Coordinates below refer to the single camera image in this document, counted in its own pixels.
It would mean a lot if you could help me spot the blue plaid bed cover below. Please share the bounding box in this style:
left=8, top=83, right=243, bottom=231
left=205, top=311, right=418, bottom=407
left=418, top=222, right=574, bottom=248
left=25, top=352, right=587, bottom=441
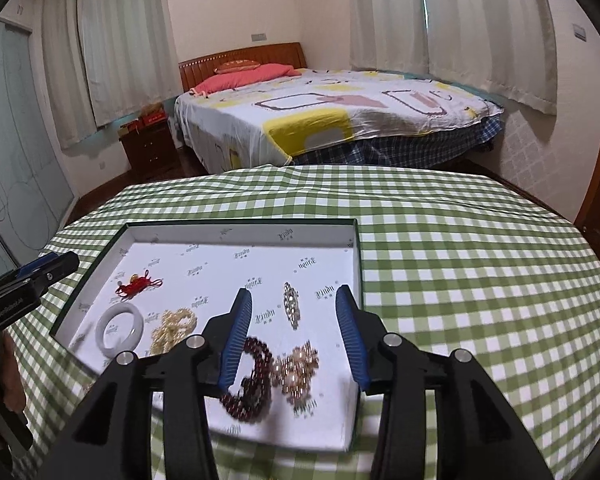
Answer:
left=292, top=117, right=503, bottom=166

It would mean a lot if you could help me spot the shallow green box white lining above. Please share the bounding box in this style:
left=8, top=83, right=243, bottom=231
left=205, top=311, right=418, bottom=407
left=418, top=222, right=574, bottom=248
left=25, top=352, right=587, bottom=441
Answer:
left=49, top=218, right=363, bottom=453

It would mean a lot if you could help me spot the dark wooden nightstand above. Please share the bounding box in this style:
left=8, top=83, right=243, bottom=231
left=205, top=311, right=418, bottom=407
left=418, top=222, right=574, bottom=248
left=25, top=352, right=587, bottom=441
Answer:
left=119, top=121, right=177, bottom=183

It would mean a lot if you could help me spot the small red cushion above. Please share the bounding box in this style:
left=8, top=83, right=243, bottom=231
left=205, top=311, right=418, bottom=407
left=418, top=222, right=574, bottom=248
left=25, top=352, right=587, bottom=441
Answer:
left=214, top=60, right=261, bottom=73

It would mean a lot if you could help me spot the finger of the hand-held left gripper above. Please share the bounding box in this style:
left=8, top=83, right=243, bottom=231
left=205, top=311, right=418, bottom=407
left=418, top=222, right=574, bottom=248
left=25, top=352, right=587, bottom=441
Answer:
left=0, top=255, right=61, bottom=296
left=30, top=252, right=81, bottom=293

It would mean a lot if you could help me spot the white jade bangle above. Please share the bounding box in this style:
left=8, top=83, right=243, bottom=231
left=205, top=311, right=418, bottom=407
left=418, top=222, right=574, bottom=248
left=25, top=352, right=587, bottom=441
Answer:
left=96, top=304, right=145, bottom=358

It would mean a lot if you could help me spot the rhinestone hair pin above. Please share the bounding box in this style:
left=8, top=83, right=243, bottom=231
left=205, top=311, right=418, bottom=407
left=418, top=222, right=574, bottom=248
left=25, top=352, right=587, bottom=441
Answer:
left=282, top=281, right=302, bottom=331

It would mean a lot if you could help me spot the frosted glass wardrobe door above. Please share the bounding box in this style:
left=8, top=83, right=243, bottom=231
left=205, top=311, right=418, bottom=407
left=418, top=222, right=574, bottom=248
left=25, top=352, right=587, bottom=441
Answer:
left=0, top=17, right=76, bottom=286

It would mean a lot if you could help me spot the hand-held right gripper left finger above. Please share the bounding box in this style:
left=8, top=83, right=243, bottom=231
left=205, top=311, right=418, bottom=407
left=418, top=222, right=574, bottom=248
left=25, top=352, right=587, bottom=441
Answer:
left=37, top=287, right=255, bottom=480

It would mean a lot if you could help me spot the pink pillow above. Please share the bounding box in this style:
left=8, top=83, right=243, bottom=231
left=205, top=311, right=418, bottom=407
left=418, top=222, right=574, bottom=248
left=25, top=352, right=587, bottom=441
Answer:
left=190, top=63, right=303, bottom=96

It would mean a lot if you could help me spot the white curtain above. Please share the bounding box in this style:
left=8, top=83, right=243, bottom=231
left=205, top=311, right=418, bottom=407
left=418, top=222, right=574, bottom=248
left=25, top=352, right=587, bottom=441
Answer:
left=349, top=0, right=428, bottom=73
left=40, top=0, right=98, bottom=150
left=80, top=0, right=178, bottom=128
left=420, top=0, right=563, bottom=115

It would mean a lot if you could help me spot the gold pearl chain necklace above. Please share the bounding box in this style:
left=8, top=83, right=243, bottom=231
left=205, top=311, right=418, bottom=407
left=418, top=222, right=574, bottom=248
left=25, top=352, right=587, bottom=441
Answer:
left=147, top=308, right=201, bottom=356

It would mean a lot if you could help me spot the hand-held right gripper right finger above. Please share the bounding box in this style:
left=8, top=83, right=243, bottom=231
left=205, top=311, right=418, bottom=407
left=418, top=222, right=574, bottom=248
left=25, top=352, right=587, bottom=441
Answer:
left=334, top=284, right=556, bottom=480

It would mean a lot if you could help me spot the pearl flower brooch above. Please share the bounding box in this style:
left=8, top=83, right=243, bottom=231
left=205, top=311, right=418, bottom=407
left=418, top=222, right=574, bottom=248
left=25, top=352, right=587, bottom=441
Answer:
left=272, top=341, right=321, bottom=406

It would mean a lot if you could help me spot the red knot ornament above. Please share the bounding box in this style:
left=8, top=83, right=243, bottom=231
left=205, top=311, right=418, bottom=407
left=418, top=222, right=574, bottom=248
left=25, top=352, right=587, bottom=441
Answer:
left=114, top=270, right=163, bottom=301

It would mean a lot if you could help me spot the wooden bed headboard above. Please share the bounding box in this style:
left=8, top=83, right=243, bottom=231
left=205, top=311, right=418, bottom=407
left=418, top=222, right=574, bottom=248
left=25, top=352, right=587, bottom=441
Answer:
left=178, top=42, right=308, bottom=93

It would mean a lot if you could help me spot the person's left hand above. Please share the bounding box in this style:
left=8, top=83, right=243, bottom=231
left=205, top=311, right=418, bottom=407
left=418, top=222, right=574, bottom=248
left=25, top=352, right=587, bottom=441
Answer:
left=0, top=336, right=27, bottom=413

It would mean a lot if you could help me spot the dark red bead bracelet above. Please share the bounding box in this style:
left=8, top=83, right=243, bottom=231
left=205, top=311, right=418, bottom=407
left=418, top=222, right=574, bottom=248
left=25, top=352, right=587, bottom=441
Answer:
left=219, top=337, right=273, bottom=423

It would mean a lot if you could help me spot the green checked tablecloth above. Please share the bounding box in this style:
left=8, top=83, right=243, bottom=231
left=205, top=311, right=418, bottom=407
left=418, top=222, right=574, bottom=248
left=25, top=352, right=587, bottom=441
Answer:
left=0, top=162, right=600, bottom=480

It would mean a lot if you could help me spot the patterned white bedsheet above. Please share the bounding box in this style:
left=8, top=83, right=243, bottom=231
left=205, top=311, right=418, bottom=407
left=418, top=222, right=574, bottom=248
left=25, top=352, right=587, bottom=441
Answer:
left=174, top=67, right=505, bottom=173

